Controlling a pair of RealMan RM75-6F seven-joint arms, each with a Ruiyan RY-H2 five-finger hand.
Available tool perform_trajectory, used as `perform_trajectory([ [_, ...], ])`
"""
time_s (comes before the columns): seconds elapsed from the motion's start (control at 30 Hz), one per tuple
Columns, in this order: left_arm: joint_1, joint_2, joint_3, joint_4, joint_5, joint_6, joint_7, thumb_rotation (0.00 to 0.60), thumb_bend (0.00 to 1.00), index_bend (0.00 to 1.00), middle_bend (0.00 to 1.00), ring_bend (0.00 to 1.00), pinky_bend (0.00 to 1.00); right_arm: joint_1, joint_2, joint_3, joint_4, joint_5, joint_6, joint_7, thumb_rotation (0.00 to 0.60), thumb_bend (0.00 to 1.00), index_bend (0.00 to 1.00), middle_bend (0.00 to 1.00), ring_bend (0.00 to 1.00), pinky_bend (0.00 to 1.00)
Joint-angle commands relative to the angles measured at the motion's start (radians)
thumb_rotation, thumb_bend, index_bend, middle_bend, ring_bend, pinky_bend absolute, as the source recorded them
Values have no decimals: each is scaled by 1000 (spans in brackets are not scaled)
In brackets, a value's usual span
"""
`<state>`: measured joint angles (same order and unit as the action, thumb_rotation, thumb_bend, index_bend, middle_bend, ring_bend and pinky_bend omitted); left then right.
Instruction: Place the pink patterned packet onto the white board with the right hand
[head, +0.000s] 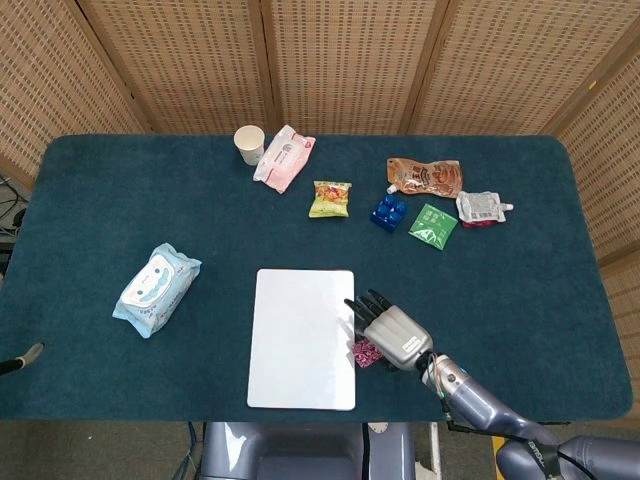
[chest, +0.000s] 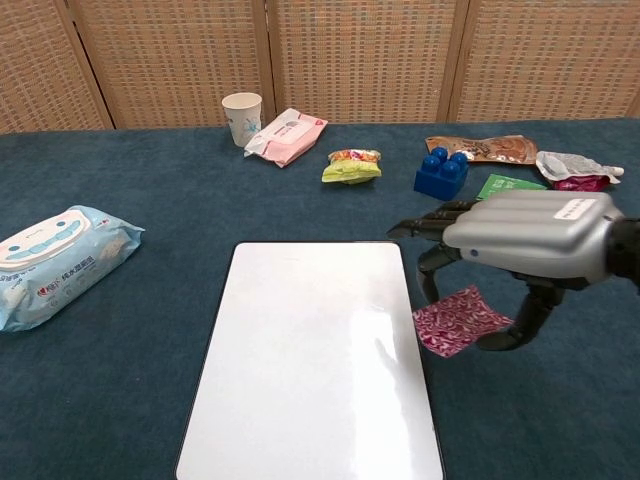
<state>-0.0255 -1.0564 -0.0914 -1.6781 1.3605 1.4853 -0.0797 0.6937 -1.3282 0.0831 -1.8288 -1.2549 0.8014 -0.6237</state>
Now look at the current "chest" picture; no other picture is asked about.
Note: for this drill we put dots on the white rectangular board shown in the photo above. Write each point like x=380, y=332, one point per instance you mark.
x=310, y=360

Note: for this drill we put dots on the pink wet wipes pack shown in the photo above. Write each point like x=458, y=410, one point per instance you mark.
x=287, y=137

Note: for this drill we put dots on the woven bamboo folding screen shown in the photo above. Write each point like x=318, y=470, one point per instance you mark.
x=175, y=55

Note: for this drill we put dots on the orange spout pouch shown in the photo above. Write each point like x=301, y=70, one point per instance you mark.
x=495, y=148

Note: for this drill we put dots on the green sachet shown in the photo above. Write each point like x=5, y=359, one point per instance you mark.
x=500, y=187

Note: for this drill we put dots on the white paper cup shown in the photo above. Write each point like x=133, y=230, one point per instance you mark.
x=242, y=117

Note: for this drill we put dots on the yellow-green snack bag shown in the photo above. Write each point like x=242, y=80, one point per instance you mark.
x=350, y=169

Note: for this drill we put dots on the dark teal table cloth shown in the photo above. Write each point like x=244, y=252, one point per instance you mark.
x=150, y=190

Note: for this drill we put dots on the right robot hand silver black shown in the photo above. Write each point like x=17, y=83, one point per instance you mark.
x=530, y=230

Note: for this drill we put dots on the light blue wet wipes pack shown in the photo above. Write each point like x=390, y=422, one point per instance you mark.
x=55, y=265

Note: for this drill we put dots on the silver spout pouch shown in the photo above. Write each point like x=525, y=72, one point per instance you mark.
x=570, y=167

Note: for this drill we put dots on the blue toy building brick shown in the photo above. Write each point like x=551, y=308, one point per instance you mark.
x=440, y=175

